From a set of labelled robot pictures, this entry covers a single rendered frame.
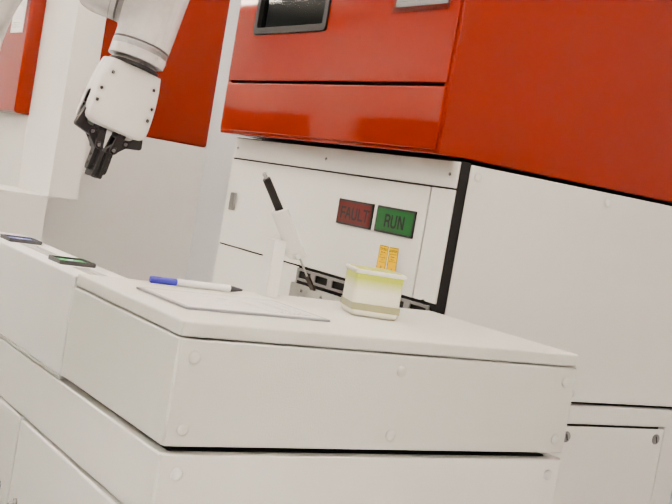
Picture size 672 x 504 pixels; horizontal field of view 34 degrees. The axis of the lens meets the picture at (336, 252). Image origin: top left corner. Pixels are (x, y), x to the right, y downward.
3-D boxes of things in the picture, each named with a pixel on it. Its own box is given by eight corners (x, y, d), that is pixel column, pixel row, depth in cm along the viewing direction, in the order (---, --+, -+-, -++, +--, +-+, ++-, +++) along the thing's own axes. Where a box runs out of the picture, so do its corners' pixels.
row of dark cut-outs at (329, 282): (298, 279, 221) (300, 267, 221) (429, 320, 184) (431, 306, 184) (295, 279, 220) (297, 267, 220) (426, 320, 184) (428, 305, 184)
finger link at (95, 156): (104, 133, 161) (88, 175, 160) (84, 124, 159) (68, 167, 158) (112, 134, 158) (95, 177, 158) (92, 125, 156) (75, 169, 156)
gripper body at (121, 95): (156, 73, 166) (130, 142, 165) (96, 45, 160) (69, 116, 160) (176, 73, 160) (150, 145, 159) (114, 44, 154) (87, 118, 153)
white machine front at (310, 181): (217, 309, 253) (245, 138, 251) (430, 395, 185) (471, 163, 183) (205, 308, 251) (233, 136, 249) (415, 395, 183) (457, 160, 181)
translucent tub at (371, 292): (385, 314, 163) (393, 270, 163) (399, 322, 156) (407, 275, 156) (337, 307, 162) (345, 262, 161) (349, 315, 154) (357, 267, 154)
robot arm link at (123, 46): (157, 59, 166) (150, 78, 166) (105, 35, 161) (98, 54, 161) (180, 59, 159) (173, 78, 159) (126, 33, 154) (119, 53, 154)
